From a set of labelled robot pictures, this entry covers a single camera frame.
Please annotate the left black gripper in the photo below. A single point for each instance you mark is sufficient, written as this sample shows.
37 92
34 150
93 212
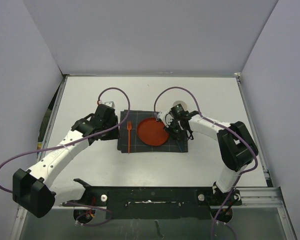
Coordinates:
113 135

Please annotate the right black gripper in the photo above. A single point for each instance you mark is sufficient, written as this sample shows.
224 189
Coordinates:
178 136

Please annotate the dark checked cloth placemat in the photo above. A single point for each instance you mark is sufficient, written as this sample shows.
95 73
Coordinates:
136 145

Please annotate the pink white mug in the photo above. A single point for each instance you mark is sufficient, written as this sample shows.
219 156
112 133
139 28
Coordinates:
182 103

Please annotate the orange plastic fork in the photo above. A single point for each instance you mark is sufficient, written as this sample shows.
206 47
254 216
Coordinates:
129 128

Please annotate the orange round plate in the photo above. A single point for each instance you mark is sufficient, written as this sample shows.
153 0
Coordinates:
151 132

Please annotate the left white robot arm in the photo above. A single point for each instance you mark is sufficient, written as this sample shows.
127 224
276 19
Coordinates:
48 168

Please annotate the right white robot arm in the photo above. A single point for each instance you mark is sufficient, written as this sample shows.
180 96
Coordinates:
236 145

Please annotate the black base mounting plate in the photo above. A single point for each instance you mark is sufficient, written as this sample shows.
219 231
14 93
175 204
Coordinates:
157 211

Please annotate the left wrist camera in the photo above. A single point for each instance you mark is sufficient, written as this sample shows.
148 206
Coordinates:
110 104

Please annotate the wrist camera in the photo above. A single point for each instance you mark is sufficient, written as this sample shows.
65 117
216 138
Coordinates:
164 117
110 104

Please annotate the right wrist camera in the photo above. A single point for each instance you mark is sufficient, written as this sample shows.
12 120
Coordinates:
164 117

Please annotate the aluminium frame rail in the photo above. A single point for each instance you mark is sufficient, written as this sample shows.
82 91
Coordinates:
150 197

